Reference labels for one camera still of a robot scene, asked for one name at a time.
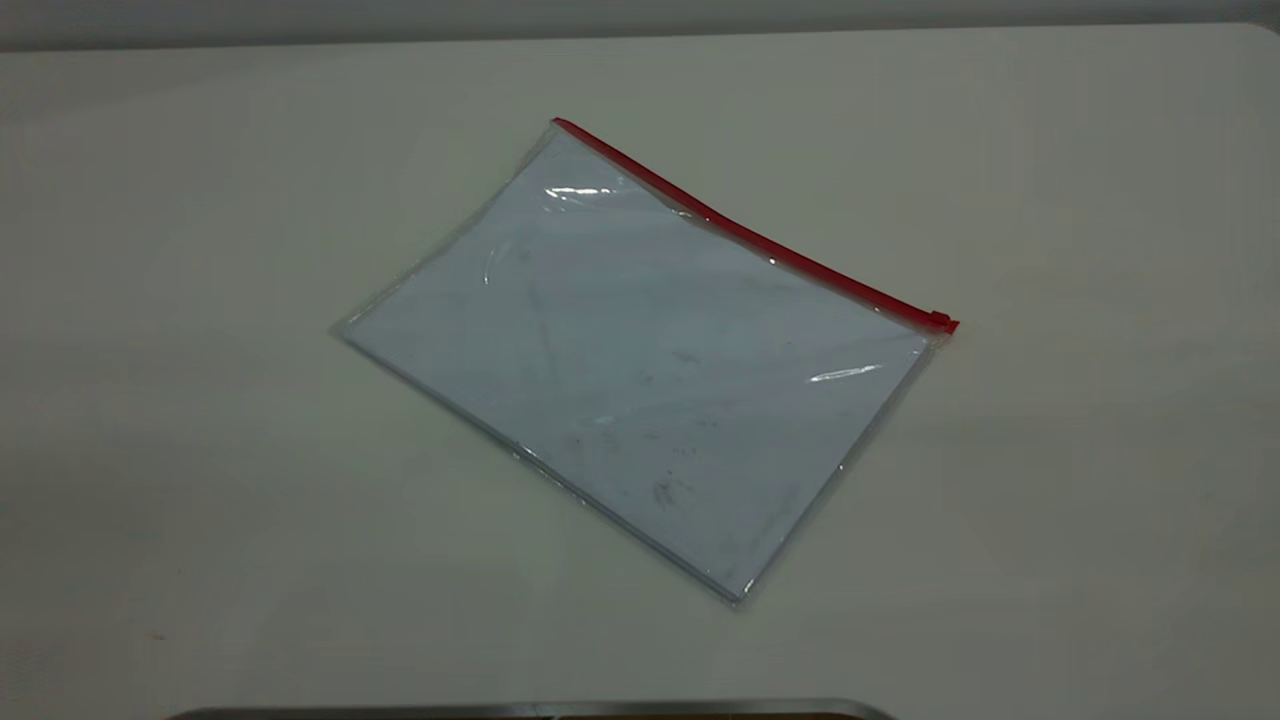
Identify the clear zip bag red strip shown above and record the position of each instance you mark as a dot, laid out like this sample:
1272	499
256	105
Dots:
760	240

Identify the red zipper slider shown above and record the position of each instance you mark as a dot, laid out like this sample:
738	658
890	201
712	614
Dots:
941	321

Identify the silver metal edge bar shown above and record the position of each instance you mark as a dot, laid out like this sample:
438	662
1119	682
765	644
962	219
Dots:
530	710

